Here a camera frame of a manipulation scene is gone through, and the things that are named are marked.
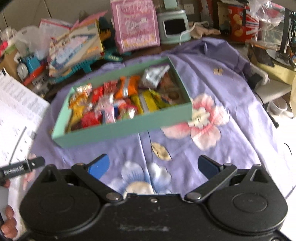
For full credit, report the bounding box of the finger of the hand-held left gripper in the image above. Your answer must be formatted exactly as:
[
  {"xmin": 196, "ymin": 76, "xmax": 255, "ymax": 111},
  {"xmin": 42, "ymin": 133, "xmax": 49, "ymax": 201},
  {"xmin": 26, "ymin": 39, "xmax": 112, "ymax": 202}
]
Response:
[{"xmin": 24, "ymin": 156, "xmax": 45, "ymax": 172}]

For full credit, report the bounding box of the white cable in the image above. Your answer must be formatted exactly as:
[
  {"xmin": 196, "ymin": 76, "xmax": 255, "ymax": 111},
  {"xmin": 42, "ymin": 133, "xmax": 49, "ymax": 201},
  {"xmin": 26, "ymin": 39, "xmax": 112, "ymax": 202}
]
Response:
[{"xmin": 179, "ymin": 21, "xmax": 210, "ymax": 45}]

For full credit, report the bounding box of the clear plastic bag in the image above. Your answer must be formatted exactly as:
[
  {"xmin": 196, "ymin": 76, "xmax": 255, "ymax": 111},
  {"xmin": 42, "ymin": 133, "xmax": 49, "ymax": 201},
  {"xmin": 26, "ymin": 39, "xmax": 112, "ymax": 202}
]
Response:
[{"xmin": 248, "ymin": 0, "xmax": 290, "ymax": 31}]

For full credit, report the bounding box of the blue toy train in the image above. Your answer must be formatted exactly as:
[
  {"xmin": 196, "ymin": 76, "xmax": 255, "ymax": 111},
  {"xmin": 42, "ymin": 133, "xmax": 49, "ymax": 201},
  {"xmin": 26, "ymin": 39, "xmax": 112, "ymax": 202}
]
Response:
[{"xmin": 17, "ymin": 52, "xmax": 47, "ymax": 85}]

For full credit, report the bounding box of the red biscuit box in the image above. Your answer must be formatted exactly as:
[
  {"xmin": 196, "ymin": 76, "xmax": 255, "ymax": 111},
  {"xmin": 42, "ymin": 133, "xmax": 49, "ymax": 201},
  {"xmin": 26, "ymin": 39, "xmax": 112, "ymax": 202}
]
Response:
[{"xmin": 227, "ymin": 4, "xmax": 260, "ymax": 44}]

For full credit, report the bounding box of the black cable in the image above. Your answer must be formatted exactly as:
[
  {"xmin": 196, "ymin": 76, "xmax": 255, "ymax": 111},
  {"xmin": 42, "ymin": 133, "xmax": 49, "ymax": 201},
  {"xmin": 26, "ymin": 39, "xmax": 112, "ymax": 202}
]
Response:
[{"xmin": 254, "ymin": 90, "xmax": 292, "ymax": 154}]

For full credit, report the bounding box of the pale yellow box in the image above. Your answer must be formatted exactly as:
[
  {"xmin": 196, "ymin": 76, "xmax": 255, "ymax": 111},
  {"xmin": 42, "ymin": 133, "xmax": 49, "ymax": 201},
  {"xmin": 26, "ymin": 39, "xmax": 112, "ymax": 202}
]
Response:
[{"xmin": 256, "ymin": 61, "xmax": 296, "ymax": 85}]

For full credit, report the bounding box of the mint green cardboard box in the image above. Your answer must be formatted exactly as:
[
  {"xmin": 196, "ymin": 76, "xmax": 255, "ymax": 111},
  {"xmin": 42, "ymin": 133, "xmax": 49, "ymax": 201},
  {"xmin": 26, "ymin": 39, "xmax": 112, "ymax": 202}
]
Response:
[{"xmin": 51, "ymin": 57, "xmax": 194, "ymax": 149}]

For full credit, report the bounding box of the white mug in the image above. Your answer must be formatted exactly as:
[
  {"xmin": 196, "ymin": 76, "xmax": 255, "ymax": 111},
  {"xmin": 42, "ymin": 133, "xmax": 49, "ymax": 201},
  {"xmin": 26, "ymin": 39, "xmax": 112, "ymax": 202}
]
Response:
[{"xmin": 267, "ymin": 97, "xmax": 293, "ymax": 118}]

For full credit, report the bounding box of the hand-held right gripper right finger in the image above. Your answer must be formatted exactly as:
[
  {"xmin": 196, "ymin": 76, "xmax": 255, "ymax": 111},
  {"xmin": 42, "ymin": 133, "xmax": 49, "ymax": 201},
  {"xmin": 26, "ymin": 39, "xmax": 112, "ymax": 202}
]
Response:
[{"xmin": 185, "ymin": 155, "xmax": 269, "ymax": 202}]

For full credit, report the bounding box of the pile of assorted snack packets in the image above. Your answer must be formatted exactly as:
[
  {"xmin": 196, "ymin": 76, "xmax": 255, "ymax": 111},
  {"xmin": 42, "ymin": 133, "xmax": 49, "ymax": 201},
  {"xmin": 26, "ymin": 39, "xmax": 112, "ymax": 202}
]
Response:
[{"xmin": 66, "ymin": 65, "xmax": 185, "ymax": 133}]

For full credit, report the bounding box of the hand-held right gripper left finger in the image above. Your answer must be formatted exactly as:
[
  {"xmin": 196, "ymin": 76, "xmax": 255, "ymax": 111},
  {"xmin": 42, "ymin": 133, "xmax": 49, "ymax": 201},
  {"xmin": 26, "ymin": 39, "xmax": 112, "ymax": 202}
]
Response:
[{"xmin": 35, "ymin": 153, "xmax": 123, "ymax": 204}]

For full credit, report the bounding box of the white plastic bag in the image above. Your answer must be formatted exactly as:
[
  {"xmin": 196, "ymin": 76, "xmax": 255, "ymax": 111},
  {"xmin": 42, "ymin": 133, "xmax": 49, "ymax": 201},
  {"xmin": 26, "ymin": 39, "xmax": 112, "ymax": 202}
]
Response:
[{"xmin": 13, "ymin": 25, "xmax": 52, "ymax": 61}]

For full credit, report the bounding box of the grey side table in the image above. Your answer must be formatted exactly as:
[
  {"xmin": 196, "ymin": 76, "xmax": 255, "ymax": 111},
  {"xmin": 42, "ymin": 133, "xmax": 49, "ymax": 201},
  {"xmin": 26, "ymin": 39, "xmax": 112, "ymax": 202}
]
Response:
[{"xmin": 254, "ymin": 77, "xmax": 295, "ymax": 105}]

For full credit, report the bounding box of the purple floral cloth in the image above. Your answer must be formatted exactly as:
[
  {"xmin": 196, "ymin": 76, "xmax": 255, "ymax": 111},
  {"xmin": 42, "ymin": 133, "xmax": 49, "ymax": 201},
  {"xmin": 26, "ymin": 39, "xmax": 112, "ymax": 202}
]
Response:
[{"xmin": 30, "ymin": 37, "xmax": 296, "ymax": 200}]

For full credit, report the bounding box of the mint green small appliance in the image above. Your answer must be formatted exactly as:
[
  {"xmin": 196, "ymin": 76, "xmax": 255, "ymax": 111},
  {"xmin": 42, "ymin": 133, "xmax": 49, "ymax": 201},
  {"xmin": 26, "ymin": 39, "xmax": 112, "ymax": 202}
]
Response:
[{"xmin": 156, "ymin": 0, "xmax": 191, "ymax": 46}]

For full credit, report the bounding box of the beige crumpled cloth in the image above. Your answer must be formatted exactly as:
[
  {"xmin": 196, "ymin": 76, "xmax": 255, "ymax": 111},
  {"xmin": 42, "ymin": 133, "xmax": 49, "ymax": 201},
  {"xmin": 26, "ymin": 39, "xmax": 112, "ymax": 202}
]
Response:
[{"xmin": 188, "ymin": 22, "xmax": 228, "ymax": 39}]

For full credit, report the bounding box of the grey printed toy box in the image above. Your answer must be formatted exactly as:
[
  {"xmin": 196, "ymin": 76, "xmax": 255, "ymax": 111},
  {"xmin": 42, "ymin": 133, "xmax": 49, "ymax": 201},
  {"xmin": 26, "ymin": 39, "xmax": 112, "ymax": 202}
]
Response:
[{"xmin": 32, "ymin": 74, "xmax": 51, "ymax": 93}]

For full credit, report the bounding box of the orange silver-seam snack packet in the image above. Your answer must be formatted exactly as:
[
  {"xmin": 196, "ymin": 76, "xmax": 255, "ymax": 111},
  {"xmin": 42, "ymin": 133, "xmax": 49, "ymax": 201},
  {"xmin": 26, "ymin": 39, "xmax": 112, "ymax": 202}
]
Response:
[{"xmin": 114, "ymin": 76, "xmax": 141, "ymax": 99}]

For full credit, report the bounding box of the white printed instruction sheet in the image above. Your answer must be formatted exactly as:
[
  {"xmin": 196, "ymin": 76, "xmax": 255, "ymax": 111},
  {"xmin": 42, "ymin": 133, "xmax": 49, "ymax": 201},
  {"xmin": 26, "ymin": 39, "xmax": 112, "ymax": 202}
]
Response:
[{"xmin": 0, "ymin": 68, "xmax": 51, "ymax": 200}]

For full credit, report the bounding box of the person's left hand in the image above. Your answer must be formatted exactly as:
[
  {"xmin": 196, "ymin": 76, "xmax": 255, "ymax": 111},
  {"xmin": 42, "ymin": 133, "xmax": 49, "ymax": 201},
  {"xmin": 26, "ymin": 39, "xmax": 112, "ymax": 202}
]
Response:
[{"xmin": 0, "ymin": 180, "xmax": 19, "ymax": 237}]

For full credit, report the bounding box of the brown cardboard box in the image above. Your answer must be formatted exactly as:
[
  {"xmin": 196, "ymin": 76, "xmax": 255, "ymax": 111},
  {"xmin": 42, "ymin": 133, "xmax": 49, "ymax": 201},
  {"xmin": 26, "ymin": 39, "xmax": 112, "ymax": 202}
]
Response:
[{"xmin": 0, "ymin": 0, "xmax": 112, "ymax": 31}]

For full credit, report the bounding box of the pink gift bag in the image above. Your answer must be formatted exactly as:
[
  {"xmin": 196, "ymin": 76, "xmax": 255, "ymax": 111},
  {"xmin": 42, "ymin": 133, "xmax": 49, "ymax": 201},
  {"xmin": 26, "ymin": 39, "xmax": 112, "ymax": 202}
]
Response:
[{"xmin": 110, "ymin": 0, "xmax": 162, "ymax": 55}]

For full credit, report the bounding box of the black metal stand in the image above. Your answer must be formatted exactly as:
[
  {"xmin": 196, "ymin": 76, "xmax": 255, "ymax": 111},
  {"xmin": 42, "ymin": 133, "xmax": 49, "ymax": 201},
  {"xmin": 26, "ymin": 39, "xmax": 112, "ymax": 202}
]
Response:
[{"xmin": 276, "ymin": 9, "xmax": 296, "ymax": 61}]

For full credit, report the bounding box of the red white carton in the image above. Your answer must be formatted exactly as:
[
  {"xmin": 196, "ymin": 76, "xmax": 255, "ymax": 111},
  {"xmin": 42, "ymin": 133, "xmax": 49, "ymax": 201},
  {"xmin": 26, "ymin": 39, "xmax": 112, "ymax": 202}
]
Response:
[{"xmin": 39, "ymin": 18, "xmax": 73, "ymax": 31}]

